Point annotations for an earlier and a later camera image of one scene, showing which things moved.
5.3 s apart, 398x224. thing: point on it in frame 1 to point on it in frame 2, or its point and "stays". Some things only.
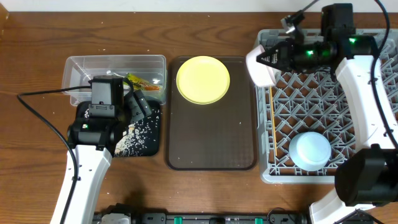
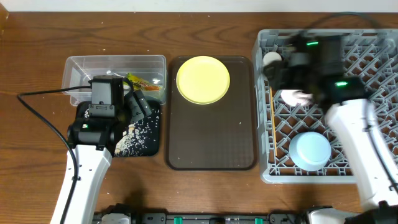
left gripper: (138, 106) stays
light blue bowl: (310, 151) stays
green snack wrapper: (140, 84) stays
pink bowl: (261, 74) to (292, 98)
